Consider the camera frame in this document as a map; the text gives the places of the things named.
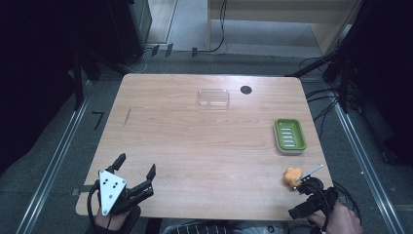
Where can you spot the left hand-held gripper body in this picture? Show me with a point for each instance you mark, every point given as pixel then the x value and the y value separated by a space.
pixel 112 190

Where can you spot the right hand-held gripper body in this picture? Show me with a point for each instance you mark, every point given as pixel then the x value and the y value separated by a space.
pixel 319 198

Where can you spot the orange toy fruit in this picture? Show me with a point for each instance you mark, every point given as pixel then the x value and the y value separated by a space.
pixel 291 177

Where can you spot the person's right hand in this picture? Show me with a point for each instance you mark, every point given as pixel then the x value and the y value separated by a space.
pixel 341 219

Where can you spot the person's left hand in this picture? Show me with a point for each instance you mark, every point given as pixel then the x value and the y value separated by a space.
pixel 108 221

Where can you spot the grey tape strip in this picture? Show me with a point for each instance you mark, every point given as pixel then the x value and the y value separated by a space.
pixel 82 189

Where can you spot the green soap dish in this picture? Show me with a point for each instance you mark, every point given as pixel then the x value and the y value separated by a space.
pixel 289 136

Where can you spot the person's striped clothing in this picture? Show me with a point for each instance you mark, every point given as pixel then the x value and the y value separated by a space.
pixel 195 229

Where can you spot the clear plastic box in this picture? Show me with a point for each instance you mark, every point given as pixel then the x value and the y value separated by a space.
pixel 213 98

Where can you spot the black round table grommet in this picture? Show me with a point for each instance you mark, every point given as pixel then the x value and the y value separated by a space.
pixel 246 90

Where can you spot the black metal stand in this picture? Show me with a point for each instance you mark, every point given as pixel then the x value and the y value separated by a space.
pixel 344 74

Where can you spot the black cabinet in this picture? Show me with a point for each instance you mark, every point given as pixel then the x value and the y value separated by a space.
pixel 130 29

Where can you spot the light wooden shelf unit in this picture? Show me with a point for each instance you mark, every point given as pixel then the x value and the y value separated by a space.
pixel 269 9

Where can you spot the metal floor rail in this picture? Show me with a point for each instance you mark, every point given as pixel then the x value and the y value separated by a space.
pixel 55 156
pixel 367 169

